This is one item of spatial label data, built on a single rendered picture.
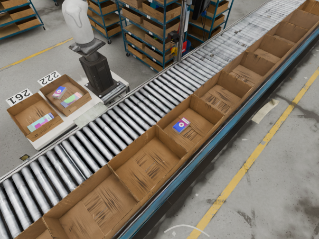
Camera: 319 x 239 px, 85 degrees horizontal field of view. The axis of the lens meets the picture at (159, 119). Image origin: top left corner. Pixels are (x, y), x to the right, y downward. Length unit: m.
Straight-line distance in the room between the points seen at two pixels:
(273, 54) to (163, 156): 1.63
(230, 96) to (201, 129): 0.45
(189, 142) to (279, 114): 1.95
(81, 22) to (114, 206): 1.24
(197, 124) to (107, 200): 0.82
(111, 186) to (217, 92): 1.14
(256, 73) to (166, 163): 1.26
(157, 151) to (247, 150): 1.49
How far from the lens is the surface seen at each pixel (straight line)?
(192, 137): 1.33
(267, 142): 2.67
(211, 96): 1.61
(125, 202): 1.18
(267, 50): 2.31
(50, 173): 1.57
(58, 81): 2.03
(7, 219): 1.61
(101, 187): 1.23
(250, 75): 1.93
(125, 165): 1.24
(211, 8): 3.20
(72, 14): 1.50
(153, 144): 1.28
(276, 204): 2.40
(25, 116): 1.96
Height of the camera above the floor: 2.04
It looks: 56 degrees down
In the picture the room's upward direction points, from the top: straight up
